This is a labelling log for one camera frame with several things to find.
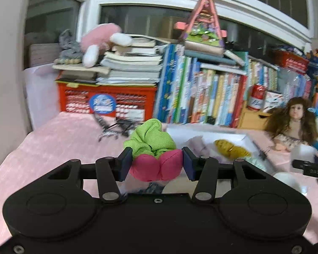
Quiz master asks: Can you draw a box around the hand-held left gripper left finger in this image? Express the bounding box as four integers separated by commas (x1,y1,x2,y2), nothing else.
46,147,133,204

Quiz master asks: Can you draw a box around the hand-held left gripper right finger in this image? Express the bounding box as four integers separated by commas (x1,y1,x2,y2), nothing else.
182,146,272,204

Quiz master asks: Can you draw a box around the white foam block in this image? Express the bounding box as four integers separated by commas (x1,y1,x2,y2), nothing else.
291,144,318,164

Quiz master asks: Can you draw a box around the lavender towel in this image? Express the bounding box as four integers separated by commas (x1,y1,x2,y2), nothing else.
188,136,211,156

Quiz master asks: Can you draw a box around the green and pink soft toy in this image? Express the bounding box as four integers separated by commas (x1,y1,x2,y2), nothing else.
124,119,183,182

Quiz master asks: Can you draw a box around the green plaid floral cloth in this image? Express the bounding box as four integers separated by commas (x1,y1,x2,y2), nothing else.
244,156,268,172

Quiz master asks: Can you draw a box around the grey and white cardboard box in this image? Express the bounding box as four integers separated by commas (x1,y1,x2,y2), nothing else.
166,127,271,175

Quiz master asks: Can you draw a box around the gold sequined pouch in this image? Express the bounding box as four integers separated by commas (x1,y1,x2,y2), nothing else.
214,139,252,160

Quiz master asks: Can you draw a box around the large paper cup blue drawing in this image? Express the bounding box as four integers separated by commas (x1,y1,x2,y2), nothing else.
273,171,304,195

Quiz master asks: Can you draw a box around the miniature black bicycle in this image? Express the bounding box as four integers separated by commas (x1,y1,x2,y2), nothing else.
93,112,141,142

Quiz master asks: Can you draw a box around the doll with brown hair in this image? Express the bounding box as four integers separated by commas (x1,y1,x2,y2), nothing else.
265,97,318,152

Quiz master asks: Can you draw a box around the wooden drawer box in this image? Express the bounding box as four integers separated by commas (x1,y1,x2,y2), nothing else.
237,103,273,130

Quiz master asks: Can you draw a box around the row of upright books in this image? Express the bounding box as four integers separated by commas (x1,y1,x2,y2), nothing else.
152,44,318,127

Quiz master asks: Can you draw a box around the white printed carton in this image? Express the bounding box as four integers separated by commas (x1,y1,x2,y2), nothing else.
262,90,285,113

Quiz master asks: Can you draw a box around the pink tablecloth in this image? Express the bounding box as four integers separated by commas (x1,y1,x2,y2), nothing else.
0,111,318,246

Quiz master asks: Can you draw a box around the red beer can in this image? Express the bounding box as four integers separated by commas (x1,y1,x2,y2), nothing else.
247,84,266,112

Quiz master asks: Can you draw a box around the red plastic crate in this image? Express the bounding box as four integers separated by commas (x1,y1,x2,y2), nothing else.
56,79,158,122

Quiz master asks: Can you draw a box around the clear plastic bag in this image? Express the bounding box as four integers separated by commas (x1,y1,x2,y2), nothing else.
277,67,308,96

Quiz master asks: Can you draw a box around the stack of worn paperbacks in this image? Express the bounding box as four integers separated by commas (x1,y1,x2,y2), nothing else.
52,34,170,86

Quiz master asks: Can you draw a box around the red printed box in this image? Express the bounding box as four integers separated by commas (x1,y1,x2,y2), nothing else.
274,48,309,75

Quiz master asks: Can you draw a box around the pale white panel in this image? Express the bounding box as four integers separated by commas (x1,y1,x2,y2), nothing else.
24,65,63,131

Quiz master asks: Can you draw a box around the flat notebooks pile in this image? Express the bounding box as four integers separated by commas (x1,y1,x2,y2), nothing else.
184,42,248,75

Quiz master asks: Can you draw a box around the grey knitted toy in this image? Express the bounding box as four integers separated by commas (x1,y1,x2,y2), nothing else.
54,29,84,64

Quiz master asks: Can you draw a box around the pink plush toy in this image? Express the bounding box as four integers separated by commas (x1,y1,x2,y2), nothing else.
81,23,133,68

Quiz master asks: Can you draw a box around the pink triangular toy house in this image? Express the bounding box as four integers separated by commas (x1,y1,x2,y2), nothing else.
175,0,227,50

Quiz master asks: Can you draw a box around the grey storage box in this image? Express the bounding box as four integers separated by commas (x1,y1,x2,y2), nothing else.
29,43,61,68

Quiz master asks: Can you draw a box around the white window frame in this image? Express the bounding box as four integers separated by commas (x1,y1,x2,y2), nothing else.
24,0,318,66

